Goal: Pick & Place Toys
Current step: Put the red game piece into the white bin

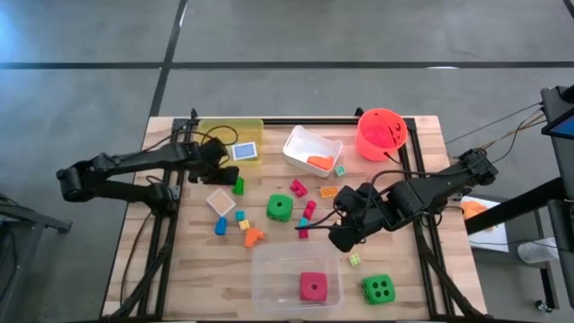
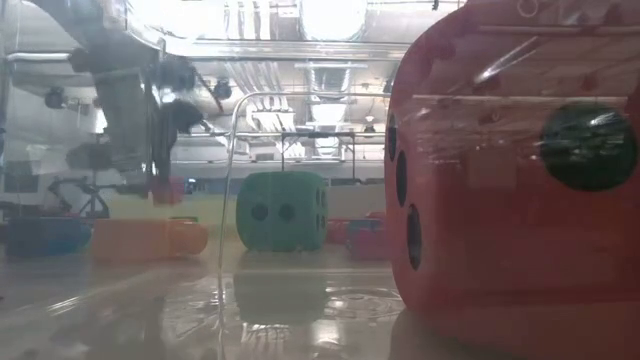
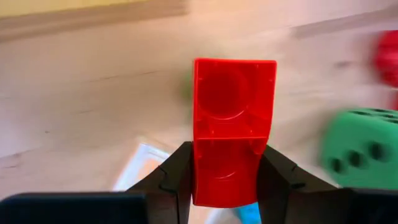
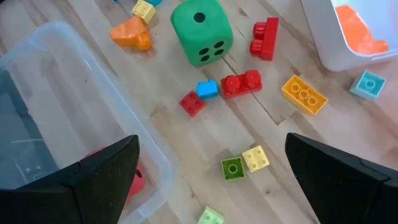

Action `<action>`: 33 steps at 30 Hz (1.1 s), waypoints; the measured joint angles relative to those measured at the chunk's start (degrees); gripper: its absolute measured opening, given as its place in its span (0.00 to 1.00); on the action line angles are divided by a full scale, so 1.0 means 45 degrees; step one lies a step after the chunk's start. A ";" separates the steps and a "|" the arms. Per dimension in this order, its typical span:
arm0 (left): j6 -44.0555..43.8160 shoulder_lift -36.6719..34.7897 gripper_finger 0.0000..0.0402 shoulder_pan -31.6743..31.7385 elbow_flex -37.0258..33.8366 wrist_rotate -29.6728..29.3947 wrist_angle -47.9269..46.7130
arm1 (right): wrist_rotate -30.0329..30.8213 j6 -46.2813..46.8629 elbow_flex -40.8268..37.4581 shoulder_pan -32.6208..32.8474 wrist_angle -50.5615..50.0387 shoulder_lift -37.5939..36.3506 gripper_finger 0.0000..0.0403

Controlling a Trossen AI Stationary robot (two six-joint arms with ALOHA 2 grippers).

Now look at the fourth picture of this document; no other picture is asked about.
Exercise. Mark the green foam die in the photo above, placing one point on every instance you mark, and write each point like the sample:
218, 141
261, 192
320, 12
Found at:
202, 34

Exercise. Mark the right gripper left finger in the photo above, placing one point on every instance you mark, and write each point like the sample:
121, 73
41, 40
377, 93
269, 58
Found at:
77, 199

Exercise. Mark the red foam die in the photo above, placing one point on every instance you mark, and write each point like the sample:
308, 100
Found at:
136, 185

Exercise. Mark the orange long brick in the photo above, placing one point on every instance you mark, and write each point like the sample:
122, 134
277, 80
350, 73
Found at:
304, 95

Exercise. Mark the clear plastic bin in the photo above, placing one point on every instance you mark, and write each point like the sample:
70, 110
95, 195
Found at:
62, 109

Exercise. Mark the orange wedge block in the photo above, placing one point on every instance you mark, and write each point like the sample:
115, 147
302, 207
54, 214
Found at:
357, 31

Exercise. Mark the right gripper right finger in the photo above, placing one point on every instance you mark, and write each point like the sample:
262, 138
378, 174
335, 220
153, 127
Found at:
348, 193

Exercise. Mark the red small brick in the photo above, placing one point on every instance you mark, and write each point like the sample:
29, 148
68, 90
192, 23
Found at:
192, 103

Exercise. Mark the red two-stud block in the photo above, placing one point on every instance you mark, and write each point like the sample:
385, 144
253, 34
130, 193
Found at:
267, 39
241, 84

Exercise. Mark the white plastic bin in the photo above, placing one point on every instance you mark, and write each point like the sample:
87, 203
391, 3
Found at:
320, 37

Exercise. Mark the yellow small brick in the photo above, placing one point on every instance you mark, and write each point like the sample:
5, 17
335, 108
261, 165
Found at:
255, 158
143, 11

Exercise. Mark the pale green small brick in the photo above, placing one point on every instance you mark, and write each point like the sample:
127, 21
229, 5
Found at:
211, 216

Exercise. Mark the teal small brick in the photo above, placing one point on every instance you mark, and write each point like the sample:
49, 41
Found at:
367, 84

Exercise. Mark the orange angled block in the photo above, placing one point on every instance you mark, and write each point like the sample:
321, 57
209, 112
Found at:
130, 34

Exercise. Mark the light blue small brick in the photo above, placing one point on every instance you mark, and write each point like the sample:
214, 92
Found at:
155, 2

